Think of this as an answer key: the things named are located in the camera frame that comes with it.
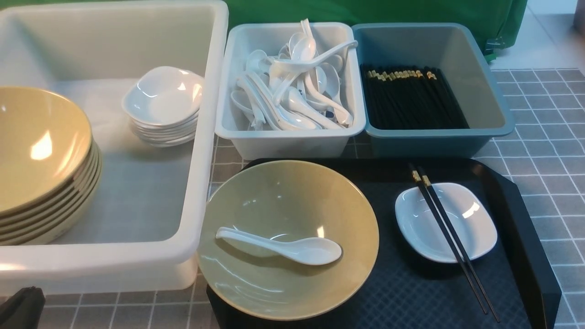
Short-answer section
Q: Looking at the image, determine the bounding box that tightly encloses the white square sauce dish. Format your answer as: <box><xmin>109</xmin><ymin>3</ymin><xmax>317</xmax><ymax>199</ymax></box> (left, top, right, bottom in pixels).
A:
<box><xmin>395</xmin><ymin>182</ymin><xmax>498</xmax><ymax>264</ymax></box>

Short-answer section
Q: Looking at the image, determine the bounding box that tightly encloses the stack of white dishes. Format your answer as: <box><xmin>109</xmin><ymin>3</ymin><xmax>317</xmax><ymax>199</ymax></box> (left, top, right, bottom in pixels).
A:
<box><xmin>121</xmin><ymin>66</ymin><xmax>205</xmax><ymax>148</ymax></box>

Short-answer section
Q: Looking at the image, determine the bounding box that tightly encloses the pile of black chopsticks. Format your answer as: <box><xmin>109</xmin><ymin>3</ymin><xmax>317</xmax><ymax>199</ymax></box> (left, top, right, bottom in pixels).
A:
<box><xmin>360</xmin><ymin>64</ymin><xmax>470</xmax><ymax>130</ymax></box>

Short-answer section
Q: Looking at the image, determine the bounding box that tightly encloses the white spoon bin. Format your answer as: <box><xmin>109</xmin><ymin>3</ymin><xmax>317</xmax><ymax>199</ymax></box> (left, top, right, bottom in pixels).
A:
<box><xmin>215</xmin><ymin>21</ymin><xmax>367</xmax><ymax>160</ymax></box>

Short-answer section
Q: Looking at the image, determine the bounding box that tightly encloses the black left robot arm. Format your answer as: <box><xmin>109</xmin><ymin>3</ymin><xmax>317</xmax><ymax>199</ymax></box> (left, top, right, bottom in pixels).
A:
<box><xmin>0</xmin><ymin>286</ymin><xmax>46</xmax><ymax>329</ymax></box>

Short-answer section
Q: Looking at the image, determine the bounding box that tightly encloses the large white plastic tub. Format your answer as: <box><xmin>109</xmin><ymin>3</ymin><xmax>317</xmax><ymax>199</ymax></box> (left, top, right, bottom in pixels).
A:
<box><xmin>1</xmin><ymin>0</ymin><xmax>229</xmax><ymax>296</ymax></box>

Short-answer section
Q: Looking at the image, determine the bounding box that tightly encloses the white ceramic soup spoon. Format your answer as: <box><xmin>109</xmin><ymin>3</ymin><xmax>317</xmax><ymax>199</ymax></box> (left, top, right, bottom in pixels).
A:
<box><xmin>215</xmin><ymin>227</ymin><xmax>342</xmax><ymax>266</ymax></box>

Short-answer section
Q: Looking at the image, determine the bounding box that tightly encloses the pile of white spoons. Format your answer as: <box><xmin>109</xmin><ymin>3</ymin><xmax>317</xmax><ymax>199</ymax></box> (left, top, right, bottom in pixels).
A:
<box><xmin>229</xmin><ymin>19</ymin><xmax>358</xmax><ymax>131</ymax></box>

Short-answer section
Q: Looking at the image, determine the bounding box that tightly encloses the stack of yellow bowls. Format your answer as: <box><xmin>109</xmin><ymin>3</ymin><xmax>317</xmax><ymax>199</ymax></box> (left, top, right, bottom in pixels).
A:
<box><xmin>0</xmin><ymin>85</ymin><xmax>103</xmax><ymax>246</ymax></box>

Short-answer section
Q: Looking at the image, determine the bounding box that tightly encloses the yellow-green noodle bowl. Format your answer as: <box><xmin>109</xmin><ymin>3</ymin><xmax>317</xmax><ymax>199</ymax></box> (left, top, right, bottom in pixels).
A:
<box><xmin>197</xmin><ymin>160</ymin><xmax>379</xmax><ymax>321</ymax></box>

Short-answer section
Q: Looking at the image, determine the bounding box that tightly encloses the grey checked tablecloth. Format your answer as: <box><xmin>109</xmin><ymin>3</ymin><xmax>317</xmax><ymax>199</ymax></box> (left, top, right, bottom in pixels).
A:
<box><xmin>38</xmin><ymin>69</ymin><xmax>584</xmax><ymax>329</ymax></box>

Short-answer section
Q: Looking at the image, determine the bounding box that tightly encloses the black serving tray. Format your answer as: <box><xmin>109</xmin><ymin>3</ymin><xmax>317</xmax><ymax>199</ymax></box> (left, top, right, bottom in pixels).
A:
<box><xmin>206</xmin><ymin>158</ymin><xmax>562</xmax><ymax>329</ymax></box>

